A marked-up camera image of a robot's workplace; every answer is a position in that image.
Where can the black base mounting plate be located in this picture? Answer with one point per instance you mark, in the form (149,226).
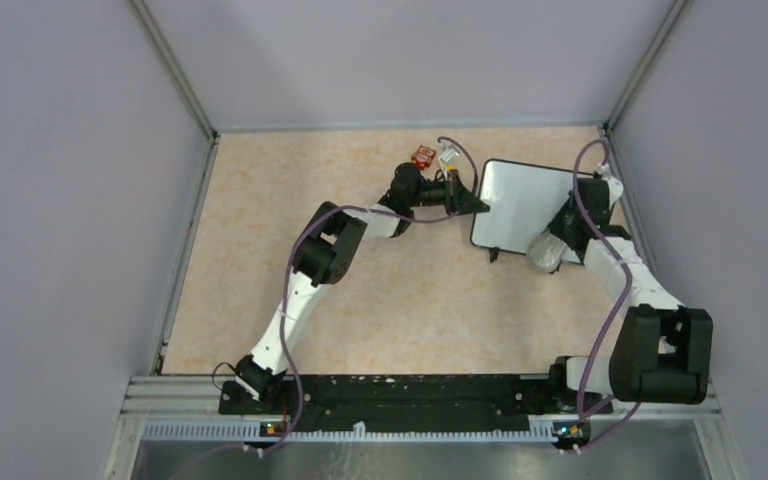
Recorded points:
(403,403)

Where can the small whiteboard with black frame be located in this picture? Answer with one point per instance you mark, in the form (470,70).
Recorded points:
(524,198)

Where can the white cable duct strip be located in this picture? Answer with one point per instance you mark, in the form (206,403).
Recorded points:
(243,431)

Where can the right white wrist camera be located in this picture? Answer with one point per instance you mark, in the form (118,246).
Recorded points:
(615,185)

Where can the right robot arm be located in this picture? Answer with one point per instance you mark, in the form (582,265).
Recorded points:
(663,348)

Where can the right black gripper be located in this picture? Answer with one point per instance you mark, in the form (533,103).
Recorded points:
(555,227)

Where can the red owl toy block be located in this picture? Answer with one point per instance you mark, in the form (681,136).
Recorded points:
(423,157)

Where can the aluminium frame rail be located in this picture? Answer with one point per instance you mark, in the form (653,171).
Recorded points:
(654,441)

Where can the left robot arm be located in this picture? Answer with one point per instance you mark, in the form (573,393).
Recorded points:
(323,253)

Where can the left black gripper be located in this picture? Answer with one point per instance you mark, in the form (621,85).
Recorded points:
(466,202)

